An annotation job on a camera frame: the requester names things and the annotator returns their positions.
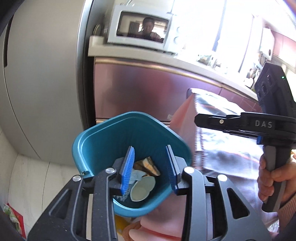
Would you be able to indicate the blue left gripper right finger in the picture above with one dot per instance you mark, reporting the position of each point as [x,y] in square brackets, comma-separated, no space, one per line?
[174,172]

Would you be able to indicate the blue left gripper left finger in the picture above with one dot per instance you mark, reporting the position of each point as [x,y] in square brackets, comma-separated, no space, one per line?
[126,170]

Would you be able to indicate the teal plastic trash bin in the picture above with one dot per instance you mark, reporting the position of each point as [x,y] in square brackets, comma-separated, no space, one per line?
[98,147]

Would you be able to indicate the white kitchen countertop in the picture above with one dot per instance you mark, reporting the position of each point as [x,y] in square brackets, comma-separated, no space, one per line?
[160,60]

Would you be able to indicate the right hand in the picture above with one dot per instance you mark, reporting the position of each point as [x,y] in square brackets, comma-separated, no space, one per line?
[266,180]

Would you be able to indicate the crumpled pale blue paper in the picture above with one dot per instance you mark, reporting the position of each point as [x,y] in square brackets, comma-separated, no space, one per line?
[136,175]

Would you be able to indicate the brown banana peel scrap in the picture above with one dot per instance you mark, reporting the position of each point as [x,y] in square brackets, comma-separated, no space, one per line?
[146,165]

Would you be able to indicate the white eggshell pieces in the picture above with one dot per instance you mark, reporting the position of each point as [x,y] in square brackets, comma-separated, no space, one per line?
[142,188]

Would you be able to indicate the silver refrigerator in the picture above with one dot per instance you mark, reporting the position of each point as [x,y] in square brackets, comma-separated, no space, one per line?
[42,51]

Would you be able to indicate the red snack package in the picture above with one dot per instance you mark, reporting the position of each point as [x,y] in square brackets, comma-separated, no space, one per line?
[16,219]

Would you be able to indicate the white microwave oven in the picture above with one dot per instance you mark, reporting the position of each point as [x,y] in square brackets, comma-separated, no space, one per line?
[145,28]

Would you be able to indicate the black camera box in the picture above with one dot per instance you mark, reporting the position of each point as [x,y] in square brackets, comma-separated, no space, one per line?
[273,91]

